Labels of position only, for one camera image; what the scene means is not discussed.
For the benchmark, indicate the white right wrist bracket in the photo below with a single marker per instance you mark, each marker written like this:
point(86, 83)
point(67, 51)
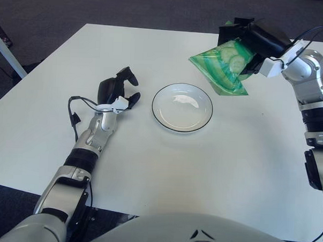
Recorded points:
point(271, 68)

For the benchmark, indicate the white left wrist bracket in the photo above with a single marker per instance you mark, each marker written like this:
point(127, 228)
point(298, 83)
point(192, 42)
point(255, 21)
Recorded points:
point(122, 103)

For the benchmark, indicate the black box under side table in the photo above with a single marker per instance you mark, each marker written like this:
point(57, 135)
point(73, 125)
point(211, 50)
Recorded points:
point(3, 35)

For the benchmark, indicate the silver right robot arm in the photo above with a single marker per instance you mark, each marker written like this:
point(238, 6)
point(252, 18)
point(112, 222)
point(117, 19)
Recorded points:
point(310, 79)

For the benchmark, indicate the grey robot torso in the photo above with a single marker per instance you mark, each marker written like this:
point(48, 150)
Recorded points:
point(194, 235)

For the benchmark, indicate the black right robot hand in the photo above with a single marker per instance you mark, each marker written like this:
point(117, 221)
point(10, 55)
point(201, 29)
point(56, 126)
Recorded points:
point(267, 40)

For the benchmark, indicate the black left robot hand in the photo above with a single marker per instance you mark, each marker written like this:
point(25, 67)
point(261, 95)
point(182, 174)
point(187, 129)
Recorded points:
point(109, 89)

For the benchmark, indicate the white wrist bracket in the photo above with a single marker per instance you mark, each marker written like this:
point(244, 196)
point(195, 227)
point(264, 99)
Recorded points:
point(271, 68)
point(122, 103)

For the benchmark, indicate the green potato chips bag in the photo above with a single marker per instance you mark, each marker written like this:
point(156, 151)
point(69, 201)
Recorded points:
point(220, 67)

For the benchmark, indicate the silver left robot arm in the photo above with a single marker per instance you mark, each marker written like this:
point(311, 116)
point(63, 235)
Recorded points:
point(93, 136)

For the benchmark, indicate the white plate with black rim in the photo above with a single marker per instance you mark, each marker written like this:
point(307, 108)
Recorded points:
point(182, 108)

